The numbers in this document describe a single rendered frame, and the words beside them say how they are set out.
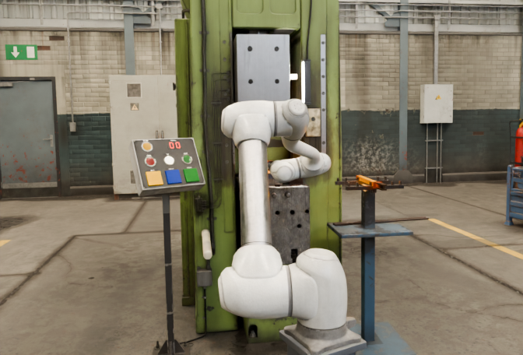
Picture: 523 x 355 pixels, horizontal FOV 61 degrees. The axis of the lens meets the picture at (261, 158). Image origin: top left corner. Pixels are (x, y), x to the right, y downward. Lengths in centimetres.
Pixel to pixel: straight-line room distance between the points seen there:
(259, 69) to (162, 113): 534
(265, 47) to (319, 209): 103
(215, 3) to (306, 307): 187
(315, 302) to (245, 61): 153
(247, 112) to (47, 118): 741
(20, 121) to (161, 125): 258
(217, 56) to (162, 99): 516
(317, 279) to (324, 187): 146
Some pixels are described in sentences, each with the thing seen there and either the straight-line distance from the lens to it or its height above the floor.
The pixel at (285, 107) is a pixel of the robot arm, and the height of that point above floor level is 133.
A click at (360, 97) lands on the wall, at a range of 900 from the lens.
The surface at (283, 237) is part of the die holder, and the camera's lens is 258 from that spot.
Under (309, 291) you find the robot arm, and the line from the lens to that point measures 139.
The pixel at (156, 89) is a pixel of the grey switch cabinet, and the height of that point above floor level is 186.
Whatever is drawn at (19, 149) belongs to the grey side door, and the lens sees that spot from 902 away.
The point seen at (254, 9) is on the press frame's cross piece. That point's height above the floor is 193.
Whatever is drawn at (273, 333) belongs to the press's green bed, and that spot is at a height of 6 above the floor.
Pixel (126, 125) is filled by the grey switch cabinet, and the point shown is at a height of 126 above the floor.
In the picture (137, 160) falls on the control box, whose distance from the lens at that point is 232.
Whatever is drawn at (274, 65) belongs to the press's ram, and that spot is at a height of 159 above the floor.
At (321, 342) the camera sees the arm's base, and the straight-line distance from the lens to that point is 145.
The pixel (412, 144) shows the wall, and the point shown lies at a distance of 943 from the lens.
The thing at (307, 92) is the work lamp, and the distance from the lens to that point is 270.
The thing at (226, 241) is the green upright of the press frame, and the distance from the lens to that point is 275.
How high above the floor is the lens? 128
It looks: 5 degrees down
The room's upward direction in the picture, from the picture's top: 1 degrees counter-clockwise
